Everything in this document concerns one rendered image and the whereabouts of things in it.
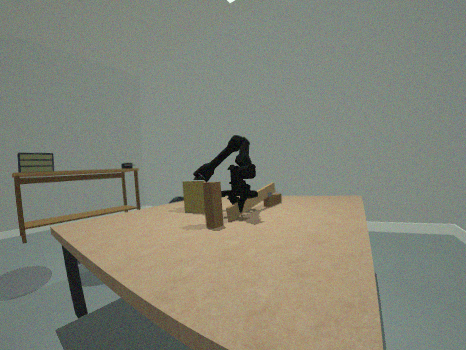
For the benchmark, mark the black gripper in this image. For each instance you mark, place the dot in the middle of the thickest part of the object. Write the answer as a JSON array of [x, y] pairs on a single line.
[[237, 189]]

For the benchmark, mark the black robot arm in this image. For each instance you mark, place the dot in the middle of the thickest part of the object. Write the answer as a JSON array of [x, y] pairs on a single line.
[[245, 168]]

